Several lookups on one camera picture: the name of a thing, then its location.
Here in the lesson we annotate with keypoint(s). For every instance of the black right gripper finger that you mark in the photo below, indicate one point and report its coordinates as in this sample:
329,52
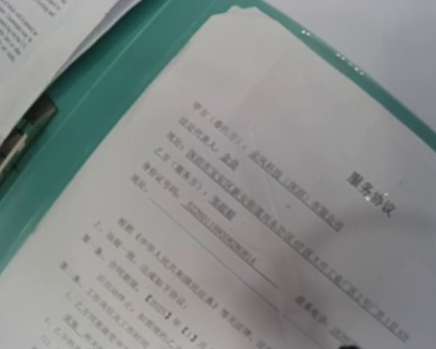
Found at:
349,346

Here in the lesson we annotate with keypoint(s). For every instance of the paper sheets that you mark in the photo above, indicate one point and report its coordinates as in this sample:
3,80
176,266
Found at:
254,139

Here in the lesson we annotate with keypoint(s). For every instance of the dark teal folder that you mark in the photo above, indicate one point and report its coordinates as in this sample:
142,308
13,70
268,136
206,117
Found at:
95,94

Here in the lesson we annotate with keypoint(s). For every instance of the printed paper sheet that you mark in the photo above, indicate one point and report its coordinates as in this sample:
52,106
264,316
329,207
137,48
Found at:
39,40
394,41

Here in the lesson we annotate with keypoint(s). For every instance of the silver folder spring clip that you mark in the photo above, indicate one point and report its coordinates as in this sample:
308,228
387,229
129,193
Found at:
25,133

